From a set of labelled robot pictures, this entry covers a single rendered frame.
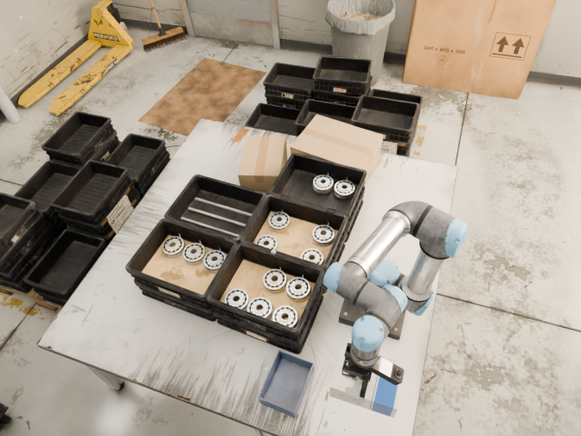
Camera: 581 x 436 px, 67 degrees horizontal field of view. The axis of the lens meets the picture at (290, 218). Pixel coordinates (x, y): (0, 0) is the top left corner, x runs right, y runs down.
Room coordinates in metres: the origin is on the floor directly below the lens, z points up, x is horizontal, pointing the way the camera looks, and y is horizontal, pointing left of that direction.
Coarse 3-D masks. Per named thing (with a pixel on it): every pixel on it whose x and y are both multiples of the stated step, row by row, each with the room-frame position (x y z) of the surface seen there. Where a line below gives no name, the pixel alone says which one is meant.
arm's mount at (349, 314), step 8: (344, 304) 0.89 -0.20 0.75; (352, 304) 0.89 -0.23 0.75; (344, 312) 0.85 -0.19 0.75; (352, 312) 0.85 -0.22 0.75; (360, 312) 0.85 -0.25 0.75; (344, 320) 0.82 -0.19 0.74; (352, 320) 0.81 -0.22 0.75; (400, 320) 0.80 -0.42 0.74; (392, 328) 0.77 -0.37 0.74; (400, 328) 0.76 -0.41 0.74; (392, 336) 0.74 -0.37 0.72
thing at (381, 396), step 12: (336, 372) 0.47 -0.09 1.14; (336, 384) 0.43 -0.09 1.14; (348, 384) 0.43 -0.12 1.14; (372, 384) 0.42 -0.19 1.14; (384, 384) 0.42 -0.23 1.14; (336, 396) 0.42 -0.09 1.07; (348, 396) 0.40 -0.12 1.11; (372, 396) 0.39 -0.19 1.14; (384, 396) 0.38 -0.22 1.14; (396, 396) 0.38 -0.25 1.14; (372, 408) 0.37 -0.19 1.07; (384, 408) 0.36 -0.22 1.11; (396, 408) 0.35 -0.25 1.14
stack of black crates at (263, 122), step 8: (264, 104) 2.86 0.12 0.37; (256, 112) 2.79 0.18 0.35; (264, 112) 2.86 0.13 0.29; (272, 112) 2.83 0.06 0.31; (280, 112) 2.80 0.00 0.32; (288, 112) 2.78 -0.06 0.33; (296, 112) 2.75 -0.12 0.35; (248, 120) 2.68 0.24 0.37; (256, 120) 2.78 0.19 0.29; (264, 120) 2.79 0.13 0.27; (272, 120) 2.78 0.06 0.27; (280, 120) 2.77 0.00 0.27; (288, 120) 2.76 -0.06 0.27; (256, 128) 2.58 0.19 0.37; (264, 128) 2.70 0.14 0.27; (272, 128) 2.69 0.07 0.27; (280, 128) 2.68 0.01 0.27; (288, 128) 2.67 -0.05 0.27
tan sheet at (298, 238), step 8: (264, 224) 1.31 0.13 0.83; (296, 224) 1.29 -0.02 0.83; (304, 224) 1.28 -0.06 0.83; (312, 224) 1.28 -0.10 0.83; (264, 232) 1.26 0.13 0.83; (272, 232) 1.26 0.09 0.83; (288, 232) 1.25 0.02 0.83; (296, 232) 1.24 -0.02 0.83; (304, 232) 1.24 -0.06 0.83; (336, 232) 1.22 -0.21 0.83; (280, 240) 1.20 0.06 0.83; (288, 240) 1.20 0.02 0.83; (296, 240) 1.19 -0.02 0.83; (304, 240) 1.19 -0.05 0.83; (312, 240) 1.18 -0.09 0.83; (280, 248) 1.16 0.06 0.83; (288, 248) 1.15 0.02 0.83; (296, 248) 1.15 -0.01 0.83; (304, 248) 1.14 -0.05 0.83; (320, 248) 1.14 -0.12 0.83; (328, 248) 1.13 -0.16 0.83; (296, 256) 1.11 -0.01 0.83
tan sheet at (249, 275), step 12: (240, 264) 1.09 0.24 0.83; (252, 264) 1.09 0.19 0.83; (240, 276) 1.03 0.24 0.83; (252, 276) 1.03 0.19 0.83; (288, 276) 1.01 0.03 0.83; (228, 288) 0.98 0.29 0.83; (240, 288) 0.97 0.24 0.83; (252, 288) 0.97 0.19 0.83; (264, 288) 0.96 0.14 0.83; (312, 288) 0.94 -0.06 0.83; (276, 300) 0.90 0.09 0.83; (288, 300) 0.89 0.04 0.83; (300, 312) 0.83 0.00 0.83
